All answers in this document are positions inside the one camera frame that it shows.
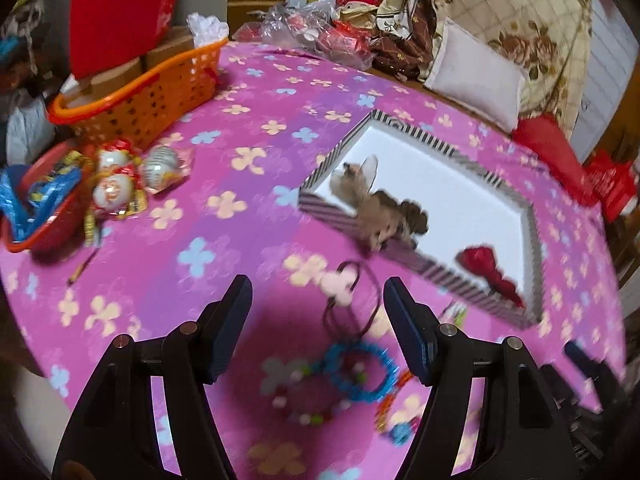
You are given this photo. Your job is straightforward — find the red shiny packet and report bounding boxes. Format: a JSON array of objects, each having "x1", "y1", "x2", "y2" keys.
[{"x1": 320, "y1": 22, "x2": 376, "y2": 68}]

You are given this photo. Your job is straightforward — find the orange plastic basket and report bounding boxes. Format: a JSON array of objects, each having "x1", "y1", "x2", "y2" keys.
[{"x1": 48, "y1": 37, "x2": 230, "y2": 148}]

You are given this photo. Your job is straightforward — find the red hat plush doll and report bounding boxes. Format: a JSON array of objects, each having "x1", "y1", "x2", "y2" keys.
[{"x1": 335, "y1": 0, "x2": 387, "y2": 31}]

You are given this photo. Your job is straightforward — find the cream floral quilt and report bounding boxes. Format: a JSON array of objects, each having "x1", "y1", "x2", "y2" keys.
[{"x1": 390, "y1": 0, "x2": 593, "y2": 141}]

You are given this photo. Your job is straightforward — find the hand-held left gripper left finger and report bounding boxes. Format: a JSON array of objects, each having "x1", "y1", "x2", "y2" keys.
[{"x1": 51, "y1": 274, "x2": 253, "y2": 480}]

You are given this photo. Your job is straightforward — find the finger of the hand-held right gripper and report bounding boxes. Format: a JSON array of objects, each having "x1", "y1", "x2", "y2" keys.
[{"x1": 564, "y1": 341, "x2": 623, "y2": 397}]

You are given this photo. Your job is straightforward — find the white crumpled plastic bag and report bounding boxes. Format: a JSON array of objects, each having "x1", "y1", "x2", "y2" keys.
[{"x1": 187, "y1": 12, "x2": 230, "y2": 48}]

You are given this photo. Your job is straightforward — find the small colourful hair clip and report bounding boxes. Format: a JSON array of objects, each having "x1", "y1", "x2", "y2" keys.
[{"x1": 439, "y1": 302, "x2": 468, "y2": 328}]

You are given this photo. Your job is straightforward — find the blue bead bracelet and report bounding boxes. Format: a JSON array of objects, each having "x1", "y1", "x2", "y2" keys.
[{"x1": 320, "y1": 340, "x2": 401, "y2": 403}]

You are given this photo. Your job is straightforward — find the red gift bag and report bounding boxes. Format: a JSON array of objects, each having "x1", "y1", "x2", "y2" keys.
[{"x1": 69, "y1": 0, "x2": 188, "y2": 78}]

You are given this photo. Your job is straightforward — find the blue candy wrappers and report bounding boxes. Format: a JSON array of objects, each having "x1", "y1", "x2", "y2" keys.
[{"x1": 0, "y1": 165, "x2": 83, "y2": 241}]

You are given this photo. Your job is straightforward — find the red paper bag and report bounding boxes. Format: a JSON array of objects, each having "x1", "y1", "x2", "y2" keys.
[{"x1": 582, "y1": 150, "x2": 640, "y2": 223}]

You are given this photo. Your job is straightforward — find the striped box with white inside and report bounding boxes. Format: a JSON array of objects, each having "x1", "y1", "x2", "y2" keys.
[{"x1": 298, "y1": 109, "x2": 546, "y2": 331}]

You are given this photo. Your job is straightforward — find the blue flower hair tie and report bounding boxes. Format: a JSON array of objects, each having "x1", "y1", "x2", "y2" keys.
[{"x1": 385, "y1": 417, "x2": 423, "y2": 447}]

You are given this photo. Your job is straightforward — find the white pillow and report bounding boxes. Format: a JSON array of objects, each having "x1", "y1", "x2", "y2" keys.
[{"x1": 424, "y1": 17, "x2": 526, "y2": 133}]

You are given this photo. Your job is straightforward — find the red frilled cushion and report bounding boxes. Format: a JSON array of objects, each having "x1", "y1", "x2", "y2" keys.
[{"x1": 511, "y1": 114, "x2": 598, "y2": 208}]

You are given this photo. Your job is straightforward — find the red plastic bowl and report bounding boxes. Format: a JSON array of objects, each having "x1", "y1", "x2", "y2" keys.
[{"x1": 0, "y1": 142, "x2": 93, "y2": 253}]

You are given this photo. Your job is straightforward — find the pink flowered blanket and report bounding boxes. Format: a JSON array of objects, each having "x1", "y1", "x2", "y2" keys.
[{"x1": 0, "y1": 40, "x2": 632, "y2": 480}]

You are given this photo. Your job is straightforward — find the orange bead bracelet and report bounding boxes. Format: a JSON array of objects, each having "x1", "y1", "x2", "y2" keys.
[{"x1": 375, "y1": 370, "x2": 416, "y2": 433}]

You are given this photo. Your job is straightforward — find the red bow hair clip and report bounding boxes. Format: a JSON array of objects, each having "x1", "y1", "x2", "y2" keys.
[{"x1": 456, "y1": 246, "x2": 526, "y2": 309}]

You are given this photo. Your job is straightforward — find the brown cardboard box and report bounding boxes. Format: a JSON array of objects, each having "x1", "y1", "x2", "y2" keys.
[
  {"x1": 144, "y1": 26, "x2": 197, "y2": 73},
  {"x1": 61, "y1": 57, "x2": 145, "y2": 110}
]

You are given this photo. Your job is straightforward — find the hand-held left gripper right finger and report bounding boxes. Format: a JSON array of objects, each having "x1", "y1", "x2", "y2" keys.
[{"x1": 382, "y1": 276, "x2": 581, "y2": 480}]

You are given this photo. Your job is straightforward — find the clear plastic bag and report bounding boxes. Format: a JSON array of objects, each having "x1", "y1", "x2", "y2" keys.
[{"x1": 260, "y1": 0, "x2": 342, "y2": 55}]

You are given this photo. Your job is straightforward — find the brown leopard bow scrunchie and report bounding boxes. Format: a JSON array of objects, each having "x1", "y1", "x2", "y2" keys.
[{"x1": 330, "y1": 156, "x2": 430, "y2": 253}]

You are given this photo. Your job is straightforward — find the striped egg in wrapper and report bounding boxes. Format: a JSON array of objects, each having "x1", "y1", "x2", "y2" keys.
[{"x1": 141, "y1": 145, "x2": 193, "y2": 195}]

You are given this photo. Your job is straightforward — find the black hair tie loop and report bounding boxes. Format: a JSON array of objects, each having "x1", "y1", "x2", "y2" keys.
[{"x1": 320, "y1": 259, "x2": 383, "y2": 343}]

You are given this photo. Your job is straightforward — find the dark pen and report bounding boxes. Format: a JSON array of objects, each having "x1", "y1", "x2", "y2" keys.
[{"x1": 67, "y1": 247, "x2": 99, "y2": 287}]

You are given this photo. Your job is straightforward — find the brown patterned quilt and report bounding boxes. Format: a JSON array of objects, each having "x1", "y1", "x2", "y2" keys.
[{"x1": 370, "y1": 0, "x2": 451, "y2": 81}]

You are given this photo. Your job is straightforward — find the white lucky cat figurine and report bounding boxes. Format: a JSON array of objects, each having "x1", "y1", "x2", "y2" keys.
[
  {"x1": 95, "y1": 140, "x2": 136, "y2": 173},
  {"x1": 91, "y1": 172, "x2": 139, "y2": 217}
]

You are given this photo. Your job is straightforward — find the multicolour bead bracelet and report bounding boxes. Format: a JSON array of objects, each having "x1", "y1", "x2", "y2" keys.
[{"x1": 260, "y1": 357, "x2": 361, "y2": 423}]

